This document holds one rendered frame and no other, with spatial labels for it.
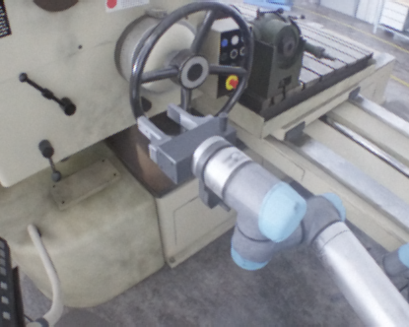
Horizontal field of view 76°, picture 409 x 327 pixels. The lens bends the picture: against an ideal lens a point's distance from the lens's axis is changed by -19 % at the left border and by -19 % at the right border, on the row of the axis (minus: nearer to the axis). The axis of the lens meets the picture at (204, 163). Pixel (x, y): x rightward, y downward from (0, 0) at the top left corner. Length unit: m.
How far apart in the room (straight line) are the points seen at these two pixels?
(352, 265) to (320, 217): 0.11
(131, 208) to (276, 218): 0.99
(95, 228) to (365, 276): 1.06
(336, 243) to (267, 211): 0.16
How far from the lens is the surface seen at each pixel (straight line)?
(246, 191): 0.44
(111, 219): 1.33
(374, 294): 0.50
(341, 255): 0.52
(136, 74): 0.64
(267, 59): 1.19
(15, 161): 0.90
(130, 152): 1.58
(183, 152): 0.49
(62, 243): 1.32
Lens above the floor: 1.63
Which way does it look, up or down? 43 degrees down
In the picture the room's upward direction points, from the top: 2 degrees clockwise
